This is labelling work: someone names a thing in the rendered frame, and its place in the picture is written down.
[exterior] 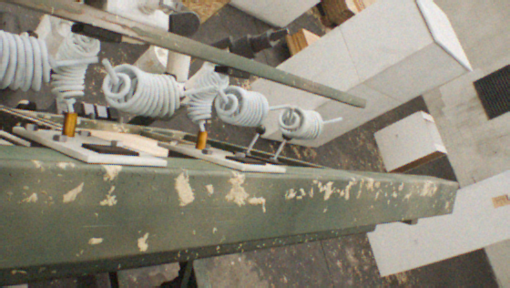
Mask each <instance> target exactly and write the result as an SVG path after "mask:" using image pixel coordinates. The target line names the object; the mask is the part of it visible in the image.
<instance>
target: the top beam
mask: <svg viewBox="0 0 510 288"><path fill-rule="evenodd" d="M153 157H157V158H159V159H163V160H166V161H167V167H160V166H129V165H115V164H100V163H87V162H85V161H83V160H81V159H75V158H73V157H71V156H69V155H67V154H66V153H63V152H59V151H57V150H56V149H53V148H44V147H23V146H13V145H3V144H0V273H1V272H7V271H13V270H16V271H18V270H24V269H29V268H41V267H47V266H58V265H64V264H70V263H72V264H75V263H82V262H97V261H104V260H110V259H122V258H127V257H133V256H139V255H151V254H157V253H163V252H180V251H186V250H193V249H198V248H210V247H217V246H223V245H229V244H235V243H241V242H258V241H265V240H270V239H277V238H283V237H290V236H302V235H308V234H314V233H320V232H326V231H338V230H343V229H350V228H358V227H367V226H373V225H380V224H385V223H391V222H397V221H409V220H414V219H421V218H426V217H432V216H441V215H450V214H452V213H453V210H454V204H455V196H456V192H457V189H458V185H459V183H458V182H456V181H449V180H443V179H439V178H436V177H433V176H430V177H428V176H418V175H407V174H397V173H386V172H365V171H353V170H333V169H322V168H311V167H290V166H278V165H273V166H277V167H283V168H284V169H286V170H285V173H268V172H252V171H241V170H236V169H233V168H230V167H225V166H221V165H219V164H216V163H213V162H210V161H208V160H202V159H181V158H170V157H159V156H153Z"/></svg>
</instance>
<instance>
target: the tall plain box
mask: <svg viewBox="0 0 510 288"><path fill-rule="evenodd" d="M276 68H277V69H278V70H284V71H286V72H289V73H291V74H293V75H296V76H298V77H304V78H307V79H309V80H311V81H314V82H316V83H322V84H323V85H326V86H328V87H332V88H334V89H337V90H341V91H344V92H347V93H349V94H352V95H354V96H356V97H360V98H364V99H366V100H367V101H366V105H365V108H357V107H354V106H351V105H348V104H345V103H341V102H338V101H335V100H332V99H329V98H325V97H323V96H316V95H314V94H312V93H309V92H306V91H303V90H300V89H296V88H292V87H288V86H285V85H282V84H280V83H278V82H271V81H269V80H266V79H264V78H261V77H260V78H259V79H258V80H257V81H255V82H252V83H251V84H250V85H251V89H250V90H249V91H254V92H259V93H260V94H262V95H264V97H265V98H266V100H267V102H268V106H269V107H274V106H280V105H287V104H291V105H293V106H296V107H299V108H302V109H303V110H311V111H316V112H317V113H318V114H319V115H321V118H322V121H329V120H332V119H336V118H342V121H336V122H333V123H330V124H326V125H323V131H322V133H321V134H320V135H319V137H318V138H317V139H315V140H312V139H311V140H296V139H292V140H286V141H285V142H287V143H291V144H295V145H299V146H303V147H307V148H310V147H313V148H318V147H319V146H321V145H323V144H324V143H326V142H328V141H329V140H333V139H335V138H337V137H339V136H340V135H341V134H345V133H347V132H348V131H350V130H352V129H355V128H357V127H359V126H360V125H361V124H363V123H365V122H368V121H370V120H371V119H373V118H376V117H377V116H381V114H383V113H385V112H387V111H388V110H392V109H393V108H396V107H398V106H399V105H402V104H403V103H405V102H407V101H408V100H410V99H414V98H416V97H418V96H419V95H421V94H423V93H425V92H427V91H428V90H430V89H432V88H435V87H437V86H439V85H441V84H443V83H445V82H446V81H447V80H449V79H452V78H454V77H456V76H458V75H459V74H463V73H464V72H465V71H467V69H468V70H469V71H470V72H472V71H473V70H472V67H471V65H470V64H469V62H468V60H467V59H466V55H465V53H464V51H463V49H462V48H461V44H460V42H459V41H458V39H457V37H456V36H455V32H454V30H453V29H452V27H451V26H450V21H449V20H448V18H447V16H446V15H445V14H444V12H443V11H442V10H441V9H439V7H438V6H437V5H436V4H434V2H433V1H432V0H378V1H377V2H374V3H373V4H372V5H370V6H368V7H366V8H365V9H364V10H363V11H361V12H359V14H357V15H355V16H353V17H352V18H350V19H349V20H347V21H345V22H344V23H343V24H342V25H340V26H337V27H336V28H334V29H333V30H332V31H330V32H329V33H327V34H326V35H325V36H322V37H321V38H320V39H318V40H317V41H314V42H313V43H312V44H310V45H309V46H307V47H305V48H304V49H302V51H301V52H298V53H297V54H296V55H295V56H293V57H291V58H289V59H288V60H286V61H285V62H284V63H283V64H280V65H278V66H277V67H276ZM282 110H283V108H281V109H275V110H269V112H268V115H267V117H266V118H265V120H264V121H263V122H262V124H261V125H264V126H265V129H266V130H265V134H262V135H260V136H261V137H262V138H265V139H271V140H279V141H284V139H283V137H282V133H281V132H280V131H279V129H278V115H279V114H280V113H281V111H282Z"/></svg>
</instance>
